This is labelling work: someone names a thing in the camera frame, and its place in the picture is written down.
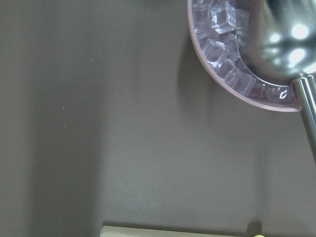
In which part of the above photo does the wooden cutting board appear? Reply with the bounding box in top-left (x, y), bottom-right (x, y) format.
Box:
top-left (100, 218), bottom-right (316, 237)

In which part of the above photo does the pink ceramic bowl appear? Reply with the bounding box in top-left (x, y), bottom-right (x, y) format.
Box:
top-left (188, 0), bottom-right (299, 112)

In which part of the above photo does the steel ladle spoon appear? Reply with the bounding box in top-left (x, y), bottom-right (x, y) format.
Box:
top-left (236, 0), bottom-right (316, 154)

